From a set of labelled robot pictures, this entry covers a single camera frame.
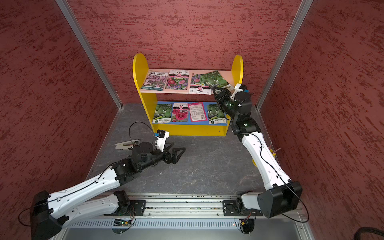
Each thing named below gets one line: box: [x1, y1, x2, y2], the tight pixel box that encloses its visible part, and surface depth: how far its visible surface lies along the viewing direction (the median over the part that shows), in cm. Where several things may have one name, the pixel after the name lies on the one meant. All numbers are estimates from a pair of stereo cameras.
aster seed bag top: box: [189, 73, 212, 96], surface depth 76 cm
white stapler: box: [115, 139, 140, 150], surface depth 97 cm
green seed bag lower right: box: [207, 104, 227, 125], surface depth 97 cm
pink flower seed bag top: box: [165, 69, 190, 90], surface depth 79 cm
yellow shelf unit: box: [132, 53, 244, 136], surface depth 83 cm
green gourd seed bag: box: [200, 70, 235, 91], surface depth 79 cm
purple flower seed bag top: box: [140, 70, 169, 91], surface depth 77 cm
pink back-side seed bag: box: [188, 102, 208, 122], surface depth 99 cm
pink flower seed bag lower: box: [171, 103, 189, 122], surface depth 99 cm
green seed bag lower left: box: [152, 103, 173, 124], surface depth 99 cm
